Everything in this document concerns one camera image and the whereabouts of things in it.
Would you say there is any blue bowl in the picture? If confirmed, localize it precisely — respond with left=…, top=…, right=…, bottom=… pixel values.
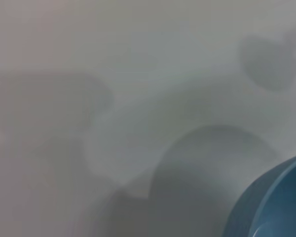
left=220, top=151, right=296, bottom=237

